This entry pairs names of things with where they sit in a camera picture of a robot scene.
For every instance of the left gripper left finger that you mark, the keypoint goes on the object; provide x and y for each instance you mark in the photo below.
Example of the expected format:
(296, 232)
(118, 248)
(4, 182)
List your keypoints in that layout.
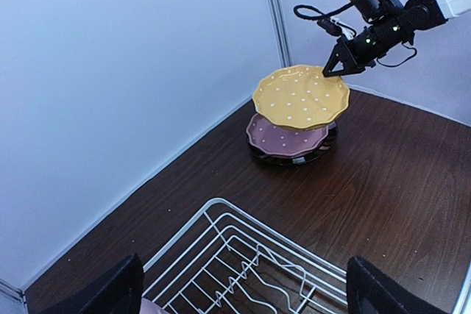
(118, 290)

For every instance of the white wire dish rack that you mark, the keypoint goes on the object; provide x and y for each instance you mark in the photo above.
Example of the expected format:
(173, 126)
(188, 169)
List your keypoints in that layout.
(224, 260)

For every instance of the mauve dotted plate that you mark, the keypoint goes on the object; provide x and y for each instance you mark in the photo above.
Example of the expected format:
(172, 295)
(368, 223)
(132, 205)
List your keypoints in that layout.
(281, 142)

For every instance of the light pink plate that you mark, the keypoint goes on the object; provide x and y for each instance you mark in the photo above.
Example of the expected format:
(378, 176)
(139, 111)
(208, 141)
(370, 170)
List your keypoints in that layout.
(149, 307)

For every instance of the right aluminium frame post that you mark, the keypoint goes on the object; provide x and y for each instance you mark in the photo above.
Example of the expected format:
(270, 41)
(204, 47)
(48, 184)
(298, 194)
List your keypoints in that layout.
(281, 35)

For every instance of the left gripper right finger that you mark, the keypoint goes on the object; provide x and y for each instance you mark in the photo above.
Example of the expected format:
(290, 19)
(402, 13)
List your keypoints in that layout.
(369, 290)

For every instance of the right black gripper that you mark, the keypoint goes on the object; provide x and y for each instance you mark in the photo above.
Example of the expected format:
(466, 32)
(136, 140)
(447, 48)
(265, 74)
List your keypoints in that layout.
(352, 56)

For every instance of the left aluminium frame post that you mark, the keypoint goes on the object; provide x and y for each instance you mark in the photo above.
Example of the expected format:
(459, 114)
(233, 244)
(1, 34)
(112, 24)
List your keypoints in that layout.
(12, 300)

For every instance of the aluminium frame post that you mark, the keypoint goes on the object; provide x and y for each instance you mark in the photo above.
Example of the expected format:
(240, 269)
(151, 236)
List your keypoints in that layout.
(12, 300)
(281, 35)

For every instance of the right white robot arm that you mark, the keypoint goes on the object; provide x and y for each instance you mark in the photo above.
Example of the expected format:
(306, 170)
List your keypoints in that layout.
(421, 15)

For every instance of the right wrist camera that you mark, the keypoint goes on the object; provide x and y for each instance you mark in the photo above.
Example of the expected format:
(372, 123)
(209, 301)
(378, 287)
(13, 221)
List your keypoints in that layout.
(374, 10)

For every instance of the black striped plate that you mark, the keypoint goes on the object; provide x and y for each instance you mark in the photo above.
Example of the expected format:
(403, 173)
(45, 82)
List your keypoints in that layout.
(326, 145)

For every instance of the yellow dotted plate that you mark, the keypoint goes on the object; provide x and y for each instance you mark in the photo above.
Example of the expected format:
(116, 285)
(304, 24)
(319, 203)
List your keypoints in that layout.
(301, 97)

